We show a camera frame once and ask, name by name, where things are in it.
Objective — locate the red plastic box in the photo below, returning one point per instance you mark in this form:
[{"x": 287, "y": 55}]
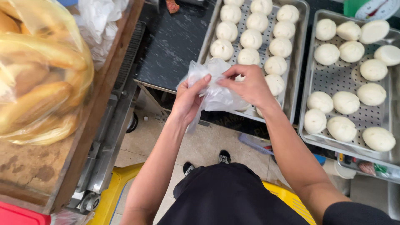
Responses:
[{"x": 22, "y": 215}]

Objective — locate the steel cart frame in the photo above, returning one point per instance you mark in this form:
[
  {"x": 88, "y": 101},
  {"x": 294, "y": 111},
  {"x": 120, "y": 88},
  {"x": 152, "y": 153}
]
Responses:
[{"x": 106, "y": 147}]

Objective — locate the person's black left shoe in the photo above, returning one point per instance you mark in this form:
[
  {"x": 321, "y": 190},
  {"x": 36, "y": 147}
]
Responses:
[{"x": 188, "y": 169}]

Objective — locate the yellow plastic stool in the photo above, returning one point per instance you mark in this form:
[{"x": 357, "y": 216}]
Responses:
[{"x": 115, "y": 193}]

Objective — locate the rows of white steamed buns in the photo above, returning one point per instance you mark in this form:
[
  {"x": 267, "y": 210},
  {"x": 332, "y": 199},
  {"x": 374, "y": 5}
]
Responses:
[
  {"x": 251, "y": 39},
  {"x": 346, "y": 102}
]

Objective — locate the person's black shorts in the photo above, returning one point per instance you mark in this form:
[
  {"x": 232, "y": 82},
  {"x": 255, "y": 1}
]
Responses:
[{"x": 228, "y": 200}]

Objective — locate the worn wooden board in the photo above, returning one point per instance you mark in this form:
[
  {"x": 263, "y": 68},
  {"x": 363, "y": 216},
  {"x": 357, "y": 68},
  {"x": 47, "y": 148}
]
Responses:
[{"x": 31, "y": 175}]

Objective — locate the person's left hand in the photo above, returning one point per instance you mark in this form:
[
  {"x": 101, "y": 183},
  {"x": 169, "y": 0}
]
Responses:
[{"x": 187, "y": 104}]

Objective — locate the heap of white plastic bags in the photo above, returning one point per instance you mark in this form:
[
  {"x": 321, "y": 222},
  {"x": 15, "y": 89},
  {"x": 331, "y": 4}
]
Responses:
[{"x": 97, "y": 28}]

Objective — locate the clear thin plastic bag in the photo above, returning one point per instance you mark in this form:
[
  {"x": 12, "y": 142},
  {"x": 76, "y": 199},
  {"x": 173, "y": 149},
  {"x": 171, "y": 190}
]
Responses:
[{"x": 215, "y": 97}]

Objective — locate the white plastic cup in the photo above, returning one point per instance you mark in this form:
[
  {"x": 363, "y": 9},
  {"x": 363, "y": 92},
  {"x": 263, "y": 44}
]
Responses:
[{"x": 342, "y": 171}]

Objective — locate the green kitchen scale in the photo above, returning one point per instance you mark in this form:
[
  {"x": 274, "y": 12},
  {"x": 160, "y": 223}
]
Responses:
[{"x": 372, "y": 7}]

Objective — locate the person's right hand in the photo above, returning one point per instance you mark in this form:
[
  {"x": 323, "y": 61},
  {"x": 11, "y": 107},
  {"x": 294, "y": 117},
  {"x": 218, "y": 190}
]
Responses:
[{"x": 253, "y": 87}]

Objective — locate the person's black sleeve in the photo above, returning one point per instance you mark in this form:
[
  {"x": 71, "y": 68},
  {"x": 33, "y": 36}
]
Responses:
[{"x": 359, "y": 215}]

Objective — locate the clear plastic container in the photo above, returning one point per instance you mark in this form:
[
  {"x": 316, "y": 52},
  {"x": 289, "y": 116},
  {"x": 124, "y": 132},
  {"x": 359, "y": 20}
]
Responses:
[{"x": 368, "y": 168}]

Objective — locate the person's black right shoe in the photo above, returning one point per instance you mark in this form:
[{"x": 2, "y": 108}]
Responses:
[{"x": 224, "y": 157}]

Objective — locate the red meat piece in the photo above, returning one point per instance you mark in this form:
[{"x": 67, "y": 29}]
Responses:
[{"x": 172, "y": 6}]

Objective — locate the black caster wheel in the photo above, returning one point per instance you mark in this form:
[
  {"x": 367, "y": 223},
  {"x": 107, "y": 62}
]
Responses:
[{"x": 133, "y": 123}]

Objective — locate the perforated metal tray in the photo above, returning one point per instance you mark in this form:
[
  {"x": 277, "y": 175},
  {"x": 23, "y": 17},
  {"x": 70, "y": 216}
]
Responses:
[
  {"x": 299, "y": 78},
  {"x": 331, "y": 81}
]

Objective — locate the person's black shoe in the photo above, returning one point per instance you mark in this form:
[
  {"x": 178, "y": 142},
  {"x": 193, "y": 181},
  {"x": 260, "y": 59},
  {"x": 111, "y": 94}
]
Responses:
[
  {"x": 224, "y": 157},
  {"x": 188, "y": 169}
]

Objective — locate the plastic bag of bread loaves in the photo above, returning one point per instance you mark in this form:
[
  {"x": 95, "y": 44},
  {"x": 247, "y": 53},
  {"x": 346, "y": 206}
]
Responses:
[{"x": 40, "y": 78}]

